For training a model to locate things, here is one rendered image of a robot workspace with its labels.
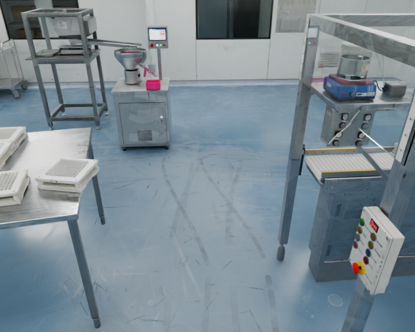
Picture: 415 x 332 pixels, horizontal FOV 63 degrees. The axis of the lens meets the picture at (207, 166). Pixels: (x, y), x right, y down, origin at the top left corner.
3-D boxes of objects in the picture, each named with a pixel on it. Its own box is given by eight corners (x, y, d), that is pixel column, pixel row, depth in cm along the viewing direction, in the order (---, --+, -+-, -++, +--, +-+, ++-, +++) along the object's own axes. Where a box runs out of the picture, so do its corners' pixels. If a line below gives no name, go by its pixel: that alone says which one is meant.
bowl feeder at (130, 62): (115, 87, 392) (110, 53, 374) (120, 79, 423) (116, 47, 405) (158, 86, 395) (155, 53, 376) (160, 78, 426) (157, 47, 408)
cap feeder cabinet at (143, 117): (119, 152, 416) (110, 91, 378) (126, 133, 465) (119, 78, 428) (170, 151, 419) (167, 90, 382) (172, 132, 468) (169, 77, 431)
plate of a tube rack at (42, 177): (35, 181, 181) (34, 178, 180) (59, 159, 202) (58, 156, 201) (78, 185, 178) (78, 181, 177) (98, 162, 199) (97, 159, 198)
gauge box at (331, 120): (327, 147, 177) (334, 110, 167) (319, 138, 186) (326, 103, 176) (367, 145, 178) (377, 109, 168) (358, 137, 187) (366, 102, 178)
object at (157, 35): (151, 82, 413) (146, 26, 382) (151, 79, 422) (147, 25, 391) (169, 81, 414) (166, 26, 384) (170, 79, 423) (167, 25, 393)
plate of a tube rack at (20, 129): (-27, 145, 218) (-28, 142, 217) (-11, 130, 239) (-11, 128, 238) (13, 143, 221) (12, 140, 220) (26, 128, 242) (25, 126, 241)
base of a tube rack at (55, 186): (37, 189, 183) (36, 185, 182) (60, 166, 204) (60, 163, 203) (80, 193, 180) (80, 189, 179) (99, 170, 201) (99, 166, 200)
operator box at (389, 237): (369, 295, 119) (389, 238, 107) (348, 259, 134) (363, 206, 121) (386, 294, 120) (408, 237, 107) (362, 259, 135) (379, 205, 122)
